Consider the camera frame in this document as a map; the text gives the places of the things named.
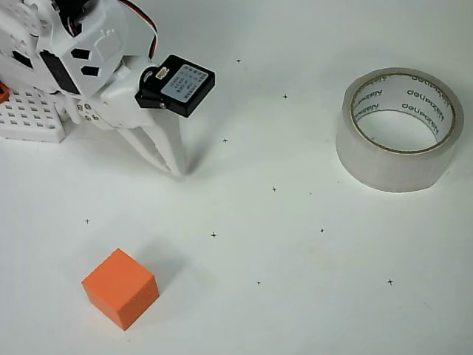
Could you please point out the white perforated base plate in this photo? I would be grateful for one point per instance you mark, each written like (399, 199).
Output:
(29, 118)

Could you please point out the orange clamp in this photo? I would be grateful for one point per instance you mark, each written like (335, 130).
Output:
(3, 93)

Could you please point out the orange cube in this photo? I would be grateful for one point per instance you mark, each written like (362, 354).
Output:
(118, 288)

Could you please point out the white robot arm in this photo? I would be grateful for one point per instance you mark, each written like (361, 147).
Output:
(44, 40)

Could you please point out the clear packing tape roll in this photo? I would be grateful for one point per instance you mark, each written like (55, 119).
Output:
(369, 166)

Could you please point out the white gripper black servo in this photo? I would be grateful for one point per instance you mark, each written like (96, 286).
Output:
(119, 104)

